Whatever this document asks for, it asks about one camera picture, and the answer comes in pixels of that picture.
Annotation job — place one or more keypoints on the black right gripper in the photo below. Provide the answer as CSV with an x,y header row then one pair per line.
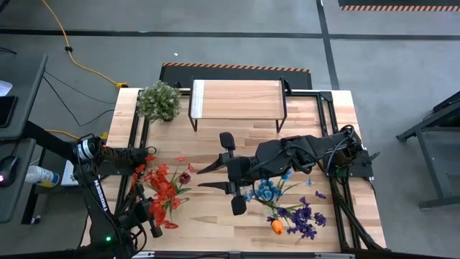
x,y
240,169

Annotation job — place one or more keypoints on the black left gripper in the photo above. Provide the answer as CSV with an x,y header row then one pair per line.
x,y
143,212

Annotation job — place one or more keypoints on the maroon artificial tulip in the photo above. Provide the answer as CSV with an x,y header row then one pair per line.
x,y
184,178

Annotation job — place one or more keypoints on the blue artificial flower bunch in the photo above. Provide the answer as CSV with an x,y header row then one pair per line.
x,y
266,192

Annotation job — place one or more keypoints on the orange artificial tulip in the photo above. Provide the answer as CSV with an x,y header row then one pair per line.
x,y
277,226

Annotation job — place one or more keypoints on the purple artificial flower bunch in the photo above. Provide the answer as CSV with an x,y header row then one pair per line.
x,y
303,217

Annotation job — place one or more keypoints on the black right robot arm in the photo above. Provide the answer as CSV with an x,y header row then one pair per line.
x,y
323,151

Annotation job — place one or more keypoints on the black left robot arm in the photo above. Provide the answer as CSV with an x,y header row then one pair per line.
x,y
97,194

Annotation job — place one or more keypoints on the green potted plant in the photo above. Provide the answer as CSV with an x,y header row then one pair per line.
x,y
158,100

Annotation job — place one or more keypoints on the white box with logo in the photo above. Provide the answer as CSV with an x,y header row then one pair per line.
x,y
68,172

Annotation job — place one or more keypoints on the white spray bottle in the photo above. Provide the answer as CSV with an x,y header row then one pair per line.
x,y
39,175

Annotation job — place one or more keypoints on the grey desk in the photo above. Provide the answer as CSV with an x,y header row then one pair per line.
x,y
25,108
14,201

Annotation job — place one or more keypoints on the black computer mouse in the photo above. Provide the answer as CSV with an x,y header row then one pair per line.
x,y
8,169

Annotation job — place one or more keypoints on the black tablet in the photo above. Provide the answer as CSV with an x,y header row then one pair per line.
x,y
6,111

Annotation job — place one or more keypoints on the white paper sheet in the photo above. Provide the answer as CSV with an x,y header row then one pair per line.
x,y
4,88

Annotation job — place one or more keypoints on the black metal cart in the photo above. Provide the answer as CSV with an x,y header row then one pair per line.
x,y
429,163

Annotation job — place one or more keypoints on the silver aluminium rail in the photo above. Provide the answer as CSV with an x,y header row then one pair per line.
x,y
145,255
334,255

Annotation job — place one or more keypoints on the wooden shelf black metal frame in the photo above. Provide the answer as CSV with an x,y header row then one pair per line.
x,y
244,99

